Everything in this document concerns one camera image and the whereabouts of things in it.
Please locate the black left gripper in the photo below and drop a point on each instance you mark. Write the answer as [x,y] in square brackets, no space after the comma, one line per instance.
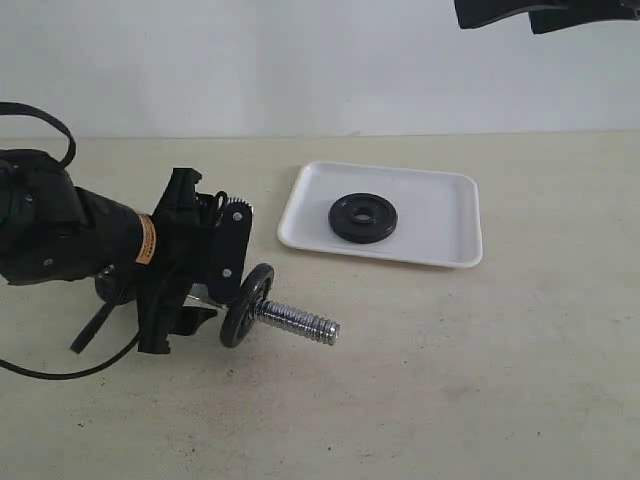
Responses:
[181,219]

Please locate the black weight plate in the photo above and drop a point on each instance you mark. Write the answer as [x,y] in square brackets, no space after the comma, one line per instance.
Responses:
[363,218]
[112,287]
[242,312]

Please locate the chrome threaded dumbbell bar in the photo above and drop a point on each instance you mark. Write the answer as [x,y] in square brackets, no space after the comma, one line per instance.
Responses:
[314,327]

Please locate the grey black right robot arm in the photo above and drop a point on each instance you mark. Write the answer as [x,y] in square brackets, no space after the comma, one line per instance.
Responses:
[544,16]

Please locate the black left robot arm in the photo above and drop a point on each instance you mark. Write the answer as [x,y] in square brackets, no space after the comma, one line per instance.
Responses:
[53,230]

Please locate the white plastic tray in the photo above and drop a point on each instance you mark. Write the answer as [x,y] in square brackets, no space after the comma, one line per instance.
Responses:
[438,214]

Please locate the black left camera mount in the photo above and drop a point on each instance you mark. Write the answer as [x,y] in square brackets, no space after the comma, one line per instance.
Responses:
[227,250]

